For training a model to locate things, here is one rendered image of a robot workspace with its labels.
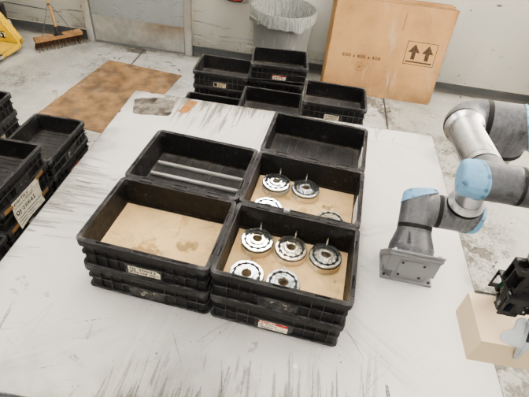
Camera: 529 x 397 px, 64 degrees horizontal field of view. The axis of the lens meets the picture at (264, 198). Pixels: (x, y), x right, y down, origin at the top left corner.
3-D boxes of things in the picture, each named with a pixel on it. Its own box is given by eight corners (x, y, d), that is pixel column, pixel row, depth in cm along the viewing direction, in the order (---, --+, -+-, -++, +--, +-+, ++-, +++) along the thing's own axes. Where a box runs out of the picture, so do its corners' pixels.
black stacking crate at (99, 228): (235, 227, 145) (237, 202, 138) (208, 296, 124) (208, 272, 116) (127, 202, 150) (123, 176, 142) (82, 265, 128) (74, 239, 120)
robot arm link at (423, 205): (394, 224, 155) (401, 187, 156) (432, 231, 152) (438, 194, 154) (399, 220, 143) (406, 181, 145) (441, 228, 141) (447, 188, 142)
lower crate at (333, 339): (344, 273, 149) (352, 251, 141) (336, 350, 127) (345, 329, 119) (234, 247, 153) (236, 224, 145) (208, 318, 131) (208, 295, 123)
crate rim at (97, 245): (237, 205, 139) (238, 201, 138) (208, 277, 117) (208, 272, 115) (123, 180, 143) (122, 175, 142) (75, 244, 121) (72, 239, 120)
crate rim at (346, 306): (358, 233, 135) (360, 228, 133) (352, 312, 113) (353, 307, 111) (237, 206, 139) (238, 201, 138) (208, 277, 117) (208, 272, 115)
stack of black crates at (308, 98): (350, 144, 309) (366, 87, 278) (351, 169, 286) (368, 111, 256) (296, 135, 311) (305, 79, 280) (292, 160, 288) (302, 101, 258)
